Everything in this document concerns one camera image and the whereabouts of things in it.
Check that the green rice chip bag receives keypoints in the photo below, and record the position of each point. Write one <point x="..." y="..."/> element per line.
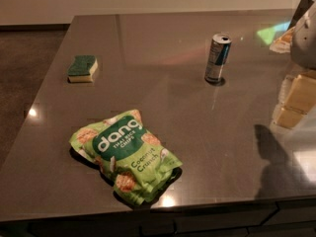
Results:
<point x="127" y="154"/>

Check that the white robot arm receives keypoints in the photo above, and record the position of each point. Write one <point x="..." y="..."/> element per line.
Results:
<point x="303" y="44"/>

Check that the green yellow sponge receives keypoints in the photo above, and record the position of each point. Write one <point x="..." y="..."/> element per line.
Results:
<point x="82" y="69"/>

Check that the silver blue drink can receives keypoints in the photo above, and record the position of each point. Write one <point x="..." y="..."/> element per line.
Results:
<point x="218" y="53"/>

